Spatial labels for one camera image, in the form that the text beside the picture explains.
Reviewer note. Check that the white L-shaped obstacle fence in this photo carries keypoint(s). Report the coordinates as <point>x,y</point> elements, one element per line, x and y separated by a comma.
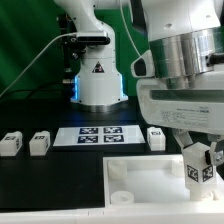
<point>202,212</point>

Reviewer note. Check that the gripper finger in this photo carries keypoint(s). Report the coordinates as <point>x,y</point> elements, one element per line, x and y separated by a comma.
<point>215,154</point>
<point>182,137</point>

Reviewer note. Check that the white square table top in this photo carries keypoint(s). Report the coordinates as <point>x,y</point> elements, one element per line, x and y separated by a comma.
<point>154,181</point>

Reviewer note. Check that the white sheet with tags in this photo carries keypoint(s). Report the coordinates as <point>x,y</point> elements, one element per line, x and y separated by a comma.
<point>99,135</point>

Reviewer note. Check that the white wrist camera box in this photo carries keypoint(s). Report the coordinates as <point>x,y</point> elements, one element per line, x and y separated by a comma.
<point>143,67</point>

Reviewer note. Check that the black stand behind robot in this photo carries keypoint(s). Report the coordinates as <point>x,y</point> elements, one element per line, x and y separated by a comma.
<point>71,51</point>

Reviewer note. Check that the black camera on base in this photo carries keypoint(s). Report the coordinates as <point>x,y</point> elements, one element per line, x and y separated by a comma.
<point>93,38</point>

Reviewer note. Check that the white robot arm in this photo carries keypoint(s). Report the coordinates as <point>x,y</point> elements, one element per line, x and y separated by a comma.
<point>181,75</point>

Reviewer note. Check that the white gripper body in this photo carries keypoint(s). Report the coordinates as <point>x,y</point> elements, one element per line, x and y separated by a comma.
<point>200,109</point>

